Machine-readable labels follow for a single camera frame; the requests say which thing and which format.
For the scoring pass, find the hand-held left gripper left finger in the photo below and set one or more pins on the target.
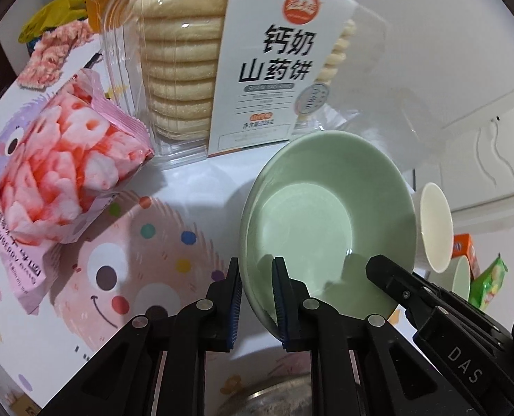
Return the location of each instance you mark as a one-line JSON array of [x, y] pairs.
[[234, 307]]

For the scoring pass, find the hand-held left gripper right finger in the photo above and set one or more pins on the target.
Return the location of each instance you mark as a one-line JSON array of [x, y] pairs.
[[281, 307]]

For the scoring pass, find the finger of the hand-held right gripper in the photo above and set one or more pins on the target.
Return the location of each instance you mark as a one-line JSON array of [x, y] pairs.
[[391, 281]]

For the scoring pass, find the steel bowl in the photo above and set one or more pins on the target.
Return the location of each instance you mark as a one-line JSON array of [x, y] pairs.
[[274, 401]]

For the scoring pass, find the small pale green ribbed bowl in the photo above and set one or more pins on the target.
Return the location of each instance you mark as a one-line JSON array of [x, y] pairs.
[[326, 208]]

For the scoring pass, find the green chips bag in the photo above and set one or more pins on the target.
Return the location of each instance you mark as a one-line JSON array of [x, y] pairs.
[[489, 284]]

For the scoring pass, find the orange snack box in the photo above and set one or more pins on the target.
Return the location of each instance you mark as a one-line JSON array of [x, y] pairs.
[[465, 245]]

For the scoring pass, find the cartoon printed tablecloth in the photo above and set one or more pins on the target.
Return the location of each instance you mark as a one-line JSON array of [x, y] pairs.
[[174, 225]]

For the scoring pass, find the white door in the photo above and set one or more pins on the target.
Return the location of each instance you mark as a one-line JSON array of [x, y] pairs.
[[499, 151]]

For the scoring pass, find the clear plastic biscuit box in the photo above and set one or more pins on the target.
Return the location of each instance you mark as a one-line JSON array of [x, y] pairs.
[[265, 73]]

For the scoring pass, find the pink shredded snack bag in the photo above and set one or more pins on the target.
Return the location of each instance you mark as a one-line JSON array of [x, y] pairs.
[[51, 52]]

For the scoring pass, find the orange liquid bottle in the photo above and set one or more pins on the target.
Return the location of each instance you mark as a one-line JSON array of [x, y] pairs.
[[94, 13]]

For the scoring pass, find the yellow plastic bag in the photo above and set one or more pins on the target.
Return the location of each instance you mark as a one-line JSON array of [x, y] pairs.
[[53, 15]]

